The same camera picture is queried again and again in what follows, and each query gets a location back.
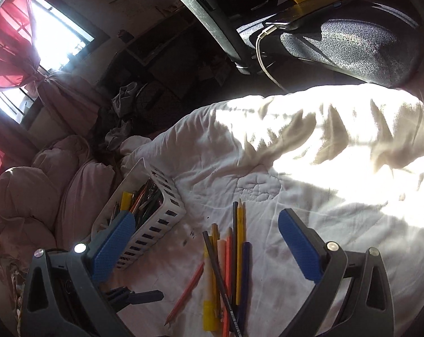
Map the pile of coloured pencils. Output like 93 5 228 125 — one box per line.
164 198 252 337

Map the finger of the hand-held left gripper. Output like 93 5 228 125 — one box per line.
105 287 164 314

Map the red curtain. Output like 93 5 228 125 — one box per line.
0 0 40 197

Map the white quilt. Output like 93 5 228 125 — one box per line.
119 84 424 337

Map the white slotted plastic basket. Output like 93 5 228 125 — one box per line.
90 158 187 271

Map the black quilted bag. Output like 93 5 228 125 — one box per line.
135 81 167 116

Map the plain black pencil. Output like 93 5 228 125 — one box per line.
232 201 239 309

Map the window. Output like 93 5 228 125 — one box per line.
0 0 109 123

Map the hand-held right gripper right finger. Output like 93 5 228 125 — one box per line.
278 208 396 337

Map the black office chair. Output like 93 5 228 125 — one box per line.
142 0 423 90

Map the dark wooden cabinet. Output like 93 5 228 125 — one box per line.
96 7 233 102

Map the grey clothes heap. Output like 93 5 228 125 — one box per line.
105 81 142 151

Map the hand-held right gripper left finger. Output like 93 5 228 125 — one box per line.
19 211 137 337

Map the tied pink curtain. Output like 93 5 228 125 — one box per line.
33 70 103 137

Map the white cable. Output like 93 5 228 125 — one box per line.
255 24 286 90

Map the yellow pencil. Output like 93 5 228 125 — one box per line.
236 198 245 306

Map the bunch of pens in basket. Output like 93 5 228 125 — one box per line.
108 179 163 232

